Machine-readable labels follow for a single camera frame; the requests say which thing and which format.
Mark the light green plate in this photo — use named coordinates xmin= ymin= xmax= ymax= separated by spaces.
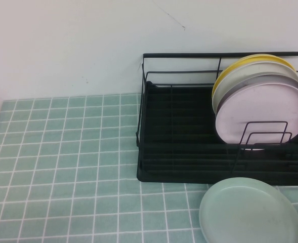
xmin=198 ymin=177 xmax=298 ymax=243

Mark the yellow plate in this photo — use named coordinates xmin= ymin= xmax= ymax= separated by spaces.
xmin=211 ymin=53 xmax=297 ymax=96

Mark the grey plate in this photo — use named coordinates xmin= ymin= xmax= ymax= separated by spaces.
xmin=215 ymin=72 xmax=298 ymax=115

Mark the black wire dish rack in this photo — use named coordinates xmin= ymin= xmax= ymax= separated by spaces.
xmin=136 ymin=51 xmax=298 ymax=185

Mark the pink plate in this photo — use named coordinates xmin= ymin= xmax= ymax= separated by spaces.
xmin=215 ymin=83 xmax=298 ymax=152

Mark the white plate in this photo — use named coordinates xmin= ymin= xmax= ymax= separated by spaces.
xmin=211 ymin=60 xmax=298 ymax=115

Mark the green checkered tablecloth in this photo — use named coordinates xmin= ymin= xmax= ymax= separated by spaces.
xmin=0 ymin=93 xmax=298 ymax=243

